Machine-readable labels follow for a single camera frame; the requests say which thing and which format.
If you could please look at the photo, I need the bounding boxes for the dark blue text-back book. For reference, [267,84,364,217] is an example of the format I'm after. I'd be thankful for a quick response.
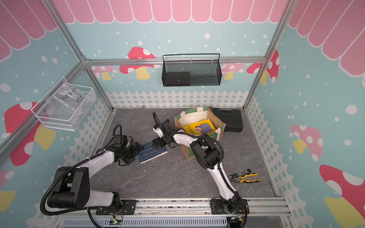
[138,142,167,164]

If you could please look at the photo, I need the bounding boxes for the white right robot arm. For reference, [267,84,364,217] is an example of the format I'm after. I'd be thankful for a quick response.
[153,116,249,215]

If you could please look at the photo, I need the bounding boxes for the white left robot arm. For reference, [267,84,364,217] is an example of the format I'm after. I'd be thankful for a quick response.
[40,135,143,214]

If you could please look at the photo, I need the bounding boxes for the clear plastic bag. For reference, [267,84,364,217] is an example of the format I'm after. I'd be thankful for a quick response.
[44,80,87,125]

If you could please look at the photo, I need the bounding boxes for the black box in basket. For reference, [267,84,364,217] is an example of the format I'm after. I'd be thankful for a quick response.
[162,72,191,87]

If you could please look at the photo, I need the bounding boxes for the green circuit board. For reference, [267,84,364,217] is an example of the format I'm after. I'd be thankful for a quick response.
[109,218,123,226]

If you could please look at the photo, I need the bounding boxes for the black plastic tool case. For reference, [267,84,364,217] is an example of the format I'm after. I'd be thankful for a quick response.
[211,108,243,133]

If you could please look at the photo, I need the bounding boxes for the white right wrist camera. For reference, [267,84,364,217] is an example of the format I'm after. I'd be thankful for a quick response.
[153,124,163,138]

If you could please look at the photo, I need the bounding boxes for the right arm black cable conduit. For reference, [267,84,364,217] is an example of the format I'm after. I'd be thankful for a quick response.
[152,111,249,223]

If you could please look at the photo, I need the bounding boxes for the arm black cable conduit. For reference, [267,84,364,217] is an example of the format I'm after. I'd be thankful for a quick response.
[39,124,135,217]
[152,111,249,223]

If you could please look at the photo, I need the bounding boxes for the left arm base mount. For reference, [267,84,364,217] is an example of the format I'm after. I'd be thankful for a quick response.
[96,199,137,216]

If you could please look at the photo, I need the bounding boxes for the black wire mesh basket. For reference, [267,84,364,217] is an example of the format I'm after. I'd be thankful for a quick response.
[162,53,222,86]

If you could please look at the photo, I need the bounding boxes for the white wire basket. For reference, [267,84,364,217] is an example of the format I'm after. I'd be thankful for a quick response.
[31,78,97,131]

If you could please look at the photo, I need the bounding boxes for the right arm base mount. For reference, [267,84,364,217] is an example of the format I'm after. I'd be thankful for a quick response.
[210,196,250,215]

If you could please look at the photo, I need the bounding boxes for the yellow handled pliers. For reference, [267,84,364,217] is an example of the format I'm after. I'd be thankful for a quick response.
[229,169,261,183]

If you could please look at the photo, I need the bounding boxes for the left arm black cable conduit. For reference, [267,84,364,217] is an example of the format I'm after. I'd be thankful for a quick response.
[39,124,135,217]

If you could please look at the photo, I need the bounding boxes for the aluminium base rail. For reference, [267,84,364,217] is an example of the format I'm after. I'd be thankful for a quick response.
[56,197,294,228]

